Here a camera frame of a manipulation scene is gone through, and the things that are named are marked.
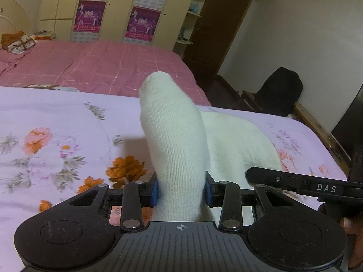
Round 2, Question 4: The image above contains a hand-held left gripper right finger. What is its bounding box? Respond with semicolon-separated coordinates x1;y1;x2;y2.
205;171;295;232

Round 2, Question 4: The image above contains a pink checked quilt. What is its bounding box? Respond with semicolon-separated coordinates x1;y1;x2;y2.
0;40;212;107

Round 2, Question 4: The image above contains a black bag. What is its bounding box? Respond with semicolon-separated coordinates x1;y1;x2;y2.
255;67;304;117

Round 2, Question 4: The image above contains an orange flat box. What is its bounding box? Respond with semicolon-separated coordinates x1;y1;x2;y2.
34;30;56;40

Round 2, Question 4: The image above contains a wooden chair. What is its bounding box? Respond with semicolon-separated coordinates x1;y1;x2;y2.
240;90;265;113

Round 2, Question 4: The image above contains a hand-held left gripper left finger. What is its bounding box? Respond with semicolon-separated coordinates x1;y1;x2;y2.
66;179;159;233

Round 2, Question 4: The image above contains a wooden bed frame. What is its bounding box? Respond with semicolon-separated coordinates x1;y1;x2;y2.
293;102;351;176

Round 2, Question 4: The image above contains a floral printed blanket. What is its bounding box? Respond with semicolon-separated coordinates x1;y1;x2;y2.
0;84;350;265

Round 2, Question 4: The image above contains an orange patterned pillow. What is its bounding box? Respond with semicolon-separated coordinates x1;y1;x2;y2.
1;31;37;55

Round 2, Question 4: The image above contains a cream knit small garment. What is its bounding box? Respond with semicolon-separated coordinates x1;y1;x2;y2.
138;71;284;223

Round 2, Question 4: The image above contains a cream round headboard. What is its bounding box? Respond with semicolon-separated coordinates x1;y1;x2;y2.
0;0;32;35

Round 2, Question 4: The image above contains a dark furniture panel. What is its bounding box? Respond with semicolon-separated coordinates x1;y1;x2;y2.
330;84;363;159

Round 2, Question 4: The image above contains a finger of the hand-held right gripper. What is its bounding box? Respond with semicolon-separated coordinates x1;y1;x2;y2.
245;167;303;195

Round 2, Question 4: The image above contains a cream wardrobe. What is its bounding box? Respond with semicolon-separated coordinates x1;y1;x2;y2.
38;0;205;49

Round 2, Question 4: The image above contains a purple wall poster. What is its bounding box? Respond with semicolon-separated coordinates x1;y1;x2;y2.
124;6;162;39
73;0;107;33

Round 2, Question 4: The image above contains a dark wooden door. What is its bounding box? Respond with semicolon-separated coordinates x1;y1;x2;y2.
183;0;256;76

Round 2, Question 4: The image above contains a cream open shelf unit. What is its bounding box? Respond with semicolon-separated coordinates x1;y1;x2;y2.
173;0;214;46

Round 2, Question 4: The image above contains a person's right hand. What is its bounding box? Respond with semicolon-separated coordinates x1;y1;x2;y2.
340;217;363;270

